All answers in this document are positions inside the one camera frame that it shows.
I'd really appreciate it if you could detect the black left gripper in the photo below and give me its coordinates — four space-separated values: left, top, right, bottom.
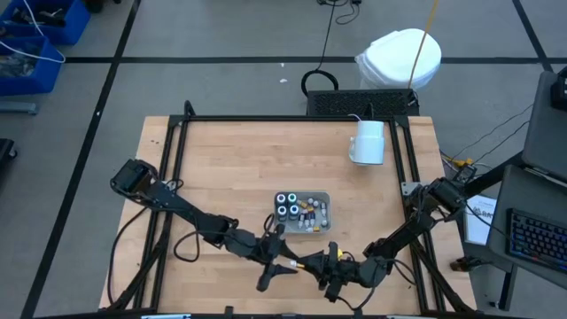
229 223 301 293

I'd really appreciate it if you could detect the white paper sheet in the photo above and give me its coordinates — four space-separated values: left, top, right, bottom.
462 193 498 247

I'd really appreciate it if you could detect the yellow hanging cable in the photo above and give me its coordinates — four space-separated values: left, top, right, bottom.
407 0 441 89

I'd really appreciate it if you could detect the grey plastic caddy bin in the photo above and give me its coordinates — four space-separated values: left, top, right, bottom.
272 190 332 235

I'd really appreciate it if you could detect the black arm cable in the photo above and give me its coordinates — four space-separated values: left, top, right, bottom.
105 176 276 307
336 259 420 311

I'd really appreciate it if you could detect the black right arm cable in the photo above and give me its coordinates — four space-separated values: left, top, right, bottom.
336 259 420 311

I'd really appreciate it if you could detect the white lidded trash can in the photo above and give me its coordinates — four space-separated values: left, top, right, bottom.
354 27 443 91

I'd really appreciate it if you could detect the black aluminium rig frame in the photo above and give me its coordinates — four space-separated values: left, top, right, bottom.
97 99 480 319

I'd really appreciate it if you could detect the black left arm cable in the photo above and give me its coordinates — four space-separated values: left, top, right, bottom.
105 176 276 307

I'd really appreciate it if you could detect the grey bar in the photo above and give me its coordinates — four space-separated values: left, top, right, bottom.
0 100 39 116

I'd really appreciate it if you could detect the black desk device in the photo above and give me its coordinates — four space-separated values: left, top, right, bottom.
549 66 567 112

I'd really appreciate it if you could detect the thin black desk cable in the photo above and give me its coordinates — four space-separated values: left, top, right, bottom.
473 120 532 166
451 104 534 160

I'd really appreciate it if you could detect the black backlit keyboard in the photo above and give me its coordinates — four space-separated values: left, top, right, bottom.
506 207 567 274

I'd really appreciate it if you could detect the black floor cable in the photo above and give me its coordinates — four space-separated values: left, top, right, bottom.
300 0 340 97

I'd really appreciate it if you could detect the blue plastic storage bin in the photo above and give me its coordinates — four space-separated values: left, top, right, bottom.
0 35 64 97
0 0 92 46

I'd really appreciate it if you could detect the grey desk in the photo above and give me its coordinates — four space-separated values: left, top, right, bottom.
485 163 567 278

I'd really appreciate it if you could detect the black perforated computer case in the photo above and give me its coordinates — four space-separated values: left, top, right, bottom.
306 88 420 118

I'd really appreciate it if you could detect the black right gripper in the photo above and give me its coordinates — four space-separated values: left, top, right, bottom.
300 241 372 304

